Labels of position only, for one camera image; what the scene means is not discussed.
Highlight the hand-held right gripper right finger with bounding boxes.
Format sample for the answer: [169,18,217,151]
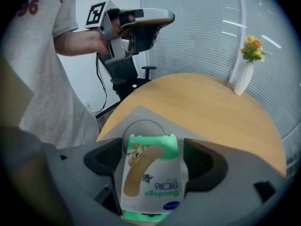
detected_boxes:
[164,137,289,226]

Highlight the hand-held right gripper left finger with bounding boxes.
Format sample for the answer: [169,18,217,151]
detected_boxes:
[42,137,133,226]

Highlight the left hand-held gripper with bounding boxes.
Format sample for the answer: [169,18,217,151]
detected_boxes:
[84,0,176,67]

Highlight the green white bandage box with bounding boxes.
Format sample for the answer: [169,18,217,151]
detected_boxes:
[120,133,190,222]

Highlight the person's left forearm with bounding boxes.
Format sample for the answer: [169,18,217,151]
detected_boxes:
[53,28,104,57]

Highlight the person's left hand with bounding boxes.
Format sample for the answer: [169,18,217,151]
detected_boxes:
[97,8,136,55]

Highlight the grey window blinds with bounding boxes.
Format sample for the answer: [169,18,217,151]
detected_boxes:
[140,0,301,138]

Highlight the black office chair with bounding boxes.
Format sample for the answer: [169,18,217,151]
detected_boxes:
[98,53,158,101]

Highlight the orange yellow flower bouquet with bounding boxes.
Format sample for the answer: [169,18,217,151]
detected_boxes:
[239,35,269,65]

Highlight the person in white shirt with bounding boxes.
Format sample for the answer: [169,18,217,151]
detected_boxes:
[4,0,101,150]

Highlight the white ribbed vase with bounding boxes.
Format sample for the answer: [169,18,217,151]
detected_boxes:
[233,61,255,97]

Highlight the black hanging cable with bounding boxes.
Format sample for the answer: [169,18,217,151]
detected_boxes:
[94,52,108,116]

